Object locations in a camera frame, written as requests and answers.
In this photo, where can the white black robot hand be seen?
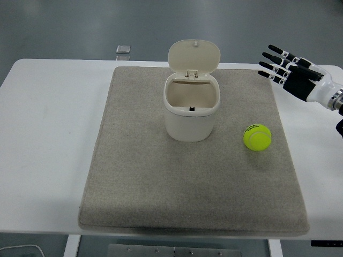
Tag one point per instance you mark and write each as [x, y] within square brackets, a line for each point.
[300, 85]

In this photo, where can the yellow tennis ball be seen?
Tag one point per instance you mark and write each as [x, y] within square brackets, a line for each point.
[257, 137]

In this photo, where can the cream bin with hinged lid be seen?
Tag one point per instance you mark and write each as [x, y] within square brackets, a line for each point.
[192, 107]

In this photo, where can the beige felt mat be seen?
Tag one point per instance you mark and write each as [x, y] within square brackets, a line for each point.
[187, 171]

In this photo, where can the black label strip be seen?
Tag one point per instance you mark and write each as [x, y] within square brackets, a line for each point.
[327, 243]

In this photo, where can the silver floor plate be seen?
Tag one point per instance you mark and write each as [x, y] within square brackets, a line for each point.
[123, 48]

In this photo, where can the grey metal plate with screws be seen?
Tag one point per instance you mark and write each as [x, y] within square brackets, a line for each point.
[174, 251]

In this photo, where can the white table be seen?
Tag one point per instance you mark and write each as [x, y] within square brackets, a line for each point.
[48, 139]

